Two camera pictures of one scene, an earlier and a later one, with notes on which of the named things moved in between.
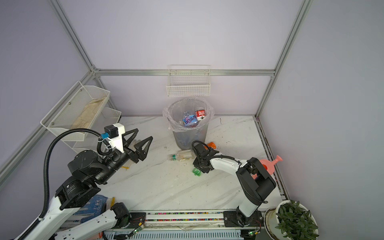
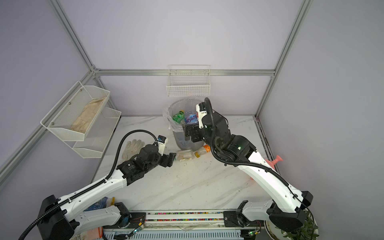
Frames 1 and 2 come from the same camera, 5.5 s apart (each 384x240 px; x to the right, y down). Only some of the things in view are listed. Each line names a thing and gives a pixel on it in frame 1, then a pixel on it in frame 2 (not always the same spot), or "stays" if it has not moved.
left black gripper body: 117,159 to 163,160
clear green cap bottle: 181,155 stays
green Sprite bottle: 196,171 to 179,117
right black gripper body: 197,163 to 195,134
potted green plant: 290,220 stays
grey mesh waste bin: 189,118 stays
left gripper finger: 142,153 to 172,155
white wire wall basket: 186,80 stays
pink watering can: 269,165 stays
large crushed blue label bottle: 190,121 stays
